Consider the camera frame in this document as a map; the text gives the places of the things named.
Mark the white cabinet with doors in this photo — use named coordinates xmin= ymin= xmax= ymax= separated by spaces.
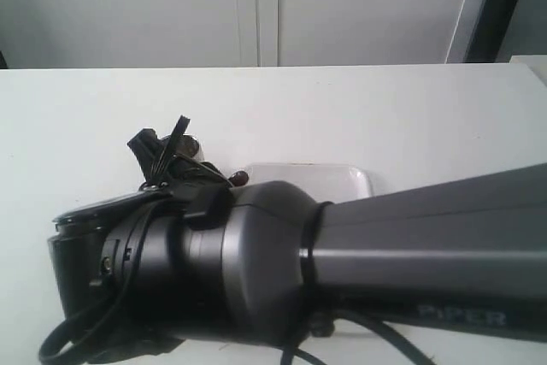
xmin=1 ymin=0 xmax=485 ymax=68

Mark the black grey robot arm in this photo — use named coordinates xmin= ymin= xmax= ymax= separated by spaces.
xmin=48 ymin=118 xmax=546 ymax=344

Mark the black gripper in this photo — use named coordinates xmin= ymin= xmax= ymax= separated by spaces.
xmin=127 ymin=115 xmax=233 ymax=198

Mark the black vertical post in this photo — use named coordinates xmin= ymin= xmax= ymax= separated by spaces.
xmin=464 ymin=0 xmax=518 ymax=63

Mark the brown wooden spoon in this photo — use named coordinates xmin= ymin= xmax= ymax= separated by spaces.
xmin=228 ymin=170 xmax=250 ymax=187

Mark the steel cup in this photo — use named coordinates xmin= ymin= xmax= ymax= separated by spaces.
xmin=176 ymin=134 xmax=204 ymax=162

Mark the white plastic tray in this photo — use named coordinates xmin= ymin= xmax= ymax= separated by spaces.
xmin=243 ymin=162 xmax=373 ymax=203

